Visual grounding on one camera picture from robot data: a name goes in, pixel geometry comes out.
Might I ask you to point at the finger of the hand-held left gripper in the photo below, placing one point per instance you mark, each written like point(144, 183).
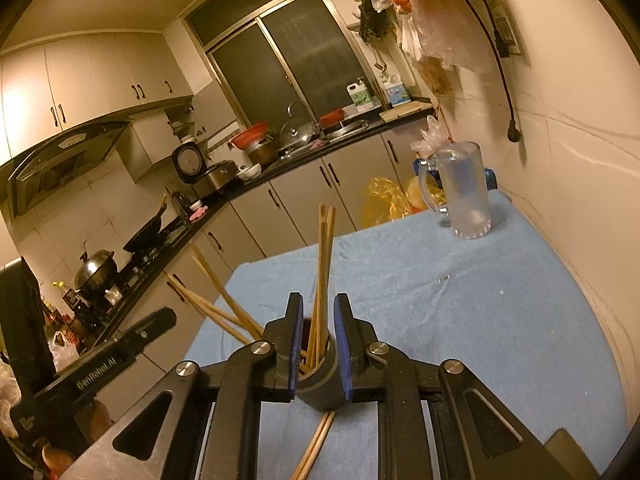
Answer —
point(150, 330)

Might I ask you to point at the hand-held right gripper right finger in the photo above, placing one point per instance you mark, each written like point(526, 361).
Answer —
point(345, 355)

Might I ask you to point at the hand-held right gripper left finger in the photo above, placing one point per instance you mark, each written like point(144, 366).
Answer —
point(295, 360)

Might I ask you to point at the black plastic cup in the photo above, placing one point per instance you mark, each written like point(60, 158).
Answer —
point(320, 391)

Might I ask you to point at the pale wooden chopstick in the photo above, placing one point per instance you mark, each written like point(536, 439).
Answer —
point(306, 455)
point(320, 442)

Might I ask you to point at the bunch of wooden chopsticks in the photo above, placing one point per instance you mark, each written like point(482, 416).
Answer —
point(325, 270)

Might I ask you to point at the person's left hand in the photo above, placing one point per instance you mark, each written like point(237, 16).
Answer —
point(97, 420)

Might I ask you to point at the small white plastic bag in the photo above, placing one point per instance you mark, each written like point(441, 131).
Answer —
point(64, 350)

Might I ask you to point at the cooking oil bottle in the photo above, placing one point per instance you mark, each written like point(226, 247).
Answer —
point(62, 297)

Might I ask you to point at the dark sauce bottle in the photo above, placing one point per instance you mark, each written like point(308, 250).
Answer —
point(76, 310)

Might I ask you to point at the black gas stove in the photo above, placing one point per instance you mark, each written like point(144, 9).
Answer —
point(145, 265)

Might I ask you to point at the steel pot with lid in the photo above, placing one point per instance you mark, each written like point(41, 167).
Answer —
point(97, 272)

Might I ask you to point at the black wok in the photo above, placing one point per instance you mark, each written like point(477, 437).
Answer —
point(145, 235)

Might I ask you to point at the blue tablecloth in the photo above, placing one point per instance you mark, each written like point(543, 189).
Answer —
point(450, 310)

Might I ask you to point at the pink cloth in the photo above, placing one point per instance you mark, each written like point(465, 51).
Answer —
point(198, 214)

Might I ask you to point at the electric kettle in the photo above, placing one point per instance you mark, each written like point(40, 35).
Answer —
point(181, 202)

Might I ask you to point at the yellow plastic bag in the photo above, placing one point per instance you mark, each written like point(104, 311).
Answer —
point(385, 200)

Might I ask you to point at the lower kitchen cabinets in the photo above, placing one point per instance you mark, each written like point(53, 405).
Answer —
point(310, 195)

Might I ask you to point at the kitchen cabinets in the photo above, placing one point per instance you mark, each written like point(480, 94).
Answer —
point(310, 195)
point(90, 85)

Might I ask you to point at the rice cooker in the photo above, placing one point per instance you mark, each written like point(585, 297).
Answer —
point(192, 162)

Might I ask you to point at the range hood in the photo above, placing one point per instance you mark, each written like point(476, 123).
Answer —
point(65, 165)

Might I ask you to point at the white bowl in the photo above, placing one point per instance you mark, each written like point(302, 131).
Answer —
point(249, 171)

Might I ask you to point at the clear glass mug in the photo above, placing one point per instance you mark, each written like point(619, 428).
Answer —
point(465, 195)

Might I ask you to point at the metal pot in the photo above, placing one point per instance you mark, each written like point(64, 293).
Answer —
point(262, 152)

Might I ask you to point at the red basin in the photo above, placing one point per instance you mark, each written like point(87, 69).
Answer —
point(250, 136)

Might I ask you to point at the steel sink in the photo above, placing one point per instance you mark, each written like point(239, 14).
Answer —
point(347, 129)

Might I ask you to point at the glass pot lid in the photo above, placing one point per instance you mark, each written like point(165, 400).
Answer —
point(296, 132)

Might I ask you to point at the wooden cutting board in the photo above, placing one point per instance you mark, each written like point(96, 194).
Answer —
point(406, 111)

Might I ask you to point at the upper kitchen cabinets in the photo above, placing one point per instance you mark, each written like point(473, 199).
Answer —
point(90, 85)

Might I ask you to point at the chrome faucet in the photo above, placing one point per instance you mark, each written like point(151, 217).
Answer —
point(300, 105)

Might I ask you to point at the white jug green label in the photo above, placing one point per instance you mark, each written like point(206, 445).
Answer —
point(362, 97)

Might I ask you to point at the white jug blue label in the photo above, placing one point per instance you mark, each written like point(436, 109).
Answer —
point(396, 91)

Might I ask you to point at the hanging bag with brown contents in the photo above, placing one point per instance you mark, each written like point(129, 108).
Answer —
point(436, 77)

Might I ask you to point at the dark window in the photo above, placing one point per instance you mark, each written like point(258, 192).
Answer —
point(280, 60)

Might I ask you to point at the hanging clear plastic bag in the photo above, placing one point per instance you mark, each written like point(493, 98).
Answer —
point(445, 30)

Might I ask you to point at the black wall hook rack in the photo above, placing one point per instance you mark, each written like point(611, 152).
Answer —
point(372, 17)

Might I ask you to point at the wall power socket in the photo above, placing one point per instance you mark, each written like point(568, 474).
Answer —
point(507, 35)

